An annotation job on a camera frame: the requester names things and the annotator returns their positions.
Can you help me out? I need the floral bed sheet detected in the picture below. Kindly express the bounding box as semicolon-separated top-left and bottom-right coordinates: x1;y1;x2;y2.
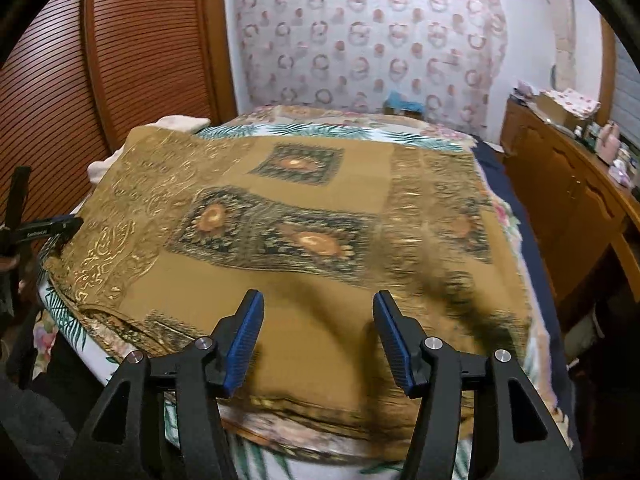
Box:
32;105;573;480

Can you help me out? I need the circle patterned sheer curtain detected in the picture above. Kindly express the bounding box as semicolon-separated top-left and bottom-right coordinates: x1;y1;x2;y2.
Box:
222;0;509;129

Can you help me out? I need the tied beige side curtain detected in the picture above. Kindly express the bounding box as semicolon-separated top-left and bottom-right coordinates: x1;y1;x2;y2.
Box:
537;0;579;92

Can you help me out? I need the navy blue bed sheet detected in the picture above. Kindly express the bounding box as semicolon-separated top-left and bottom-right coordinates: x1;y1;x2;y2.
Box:
470;137;585;463

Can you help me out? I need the blue cloth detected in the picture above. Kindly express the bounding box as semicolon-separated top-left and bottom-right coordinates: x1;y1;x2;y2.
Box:
385;91;425;111

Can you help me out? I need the tissue box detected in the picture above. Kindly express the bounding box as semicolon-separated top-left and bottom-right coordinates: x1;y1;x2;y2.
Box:
609;157;632;184

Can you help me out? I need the grey window blind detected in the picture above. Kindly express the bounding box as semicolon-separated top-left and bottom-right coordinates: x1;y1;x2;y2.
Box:
612;40;640;127

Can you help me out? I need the cardboard box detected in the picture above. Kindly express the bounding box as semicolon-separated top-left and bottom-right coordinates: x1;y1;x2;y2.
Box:
535;92;584;129

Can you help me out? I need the brown patterned shirt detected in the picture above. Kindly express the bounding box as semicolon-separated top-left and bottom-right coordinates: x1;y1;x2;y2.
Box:
42;125;532;461

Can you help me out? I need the wooden sideboard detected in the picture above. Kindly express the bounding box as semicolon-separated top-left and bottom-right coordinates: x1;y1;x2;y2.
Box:
500;97;640;332

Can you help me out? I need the small brown box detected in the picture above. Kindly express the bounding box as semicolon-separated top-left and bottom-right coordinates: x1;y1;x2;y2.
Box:
382;105;426;120

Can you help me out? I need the floral white cloth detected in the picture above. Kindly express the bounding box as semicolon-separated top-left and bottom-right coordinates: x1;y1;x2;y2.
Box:
540;87;601;119

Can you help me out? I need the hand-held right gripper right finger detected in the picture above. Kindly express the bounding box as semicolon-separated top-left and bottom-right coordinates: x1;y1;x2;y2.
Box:
372;290;583;480

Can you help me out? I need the white waste bin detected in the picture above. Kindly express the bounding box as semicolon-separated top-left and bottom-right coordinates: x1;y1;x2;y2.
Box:
565;305;609;362

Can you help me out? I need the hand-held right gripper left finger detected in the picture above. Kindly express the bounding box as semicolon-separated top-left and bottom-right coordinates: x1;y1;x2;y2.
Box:
59;289;265;480

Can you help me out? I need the wooden louvered wardrobe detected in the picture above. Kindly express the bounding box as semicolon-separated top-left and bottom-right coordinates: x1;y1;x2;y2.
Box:
0;0;238;243

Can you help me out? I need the pink thermos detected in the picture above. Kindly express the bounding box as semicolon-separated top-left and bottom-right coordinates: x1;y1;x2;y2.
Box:
600;121;621;166

